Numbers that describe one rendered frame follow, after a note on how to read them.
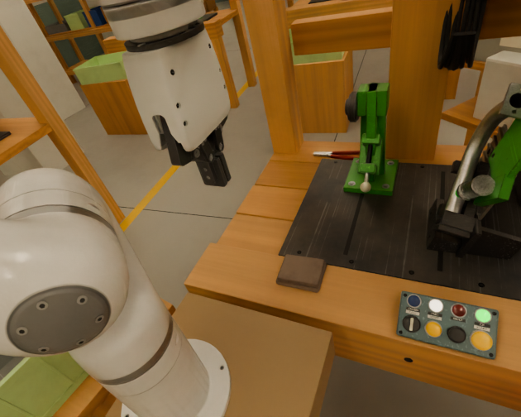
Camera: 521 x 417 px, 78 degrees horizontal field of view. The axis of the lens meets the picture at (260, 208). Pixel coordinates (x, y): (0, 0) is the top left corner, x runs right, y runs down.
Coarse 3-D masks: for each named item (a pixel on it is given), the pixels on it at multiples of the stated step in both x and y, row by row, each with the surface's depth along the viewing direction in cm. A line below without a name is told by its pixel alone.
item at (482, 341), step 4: (476, 332) 54; (480, 332) 53; (472, 336) 54; (476, 336) 53; (480, 336) 53; (484, 336) 53; (488, 336) 53; (472, 340) 53; (476, 340) 53; (480, 340) 53; (484, 340) 53; (488, 340) 52; (476, 344) 53; (480, 344) 53; (484, 344) 52; (488, 344) 52; (480, 348) 53; (484, 348) 52; (488, 348) 52
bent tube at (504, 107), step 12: (516, 84) 55; (504, 96) 56; (516, 96) 56; (492, 108) 62; (504, 108) 55; (516, 108) 55; (492, 120) 62; (480, 132) 66; (492, 132) 65; (468, 144) 69; (480, 144) 67; (468, 156) 68; (468, 168) 68; (456, 180) 68; (468, 180) 67; (456, 204) 67
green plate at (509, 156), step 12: (516, 120) 58; (516, 132) 56; (504, 144) 59; (516, 144) 55; (492, 156) 63; (504, 156) 58; (516, 156) 54; (492, 168) 61; (504, 168) 56; (516, 168) 53
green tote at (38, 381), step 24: (24, 360) 65; (48, 360) 69; (72, 360) 74; (0, 384) 62; (24, 384) 66; (48, 384) 70; (72, 384) 75; (0, 408) 63; (24, 408) 67; (48, 408) 72
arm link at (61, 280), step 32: (0, 224) 24; (32, 224) 26; (64, 224) 28; (96, 224) 30; (0, 256) 23; (32, 256) 24; (64, 256) 25; (96, 256) 27; (0, 288) 23; (32, 288) 24; (64, 288) 25; (96, 288) 26; (0, 320) 24; (32, 320) 24; (64, 320) 25; (96, 320) 27; (0, 352) 25; (32, 352) 26; (64, 352) 28
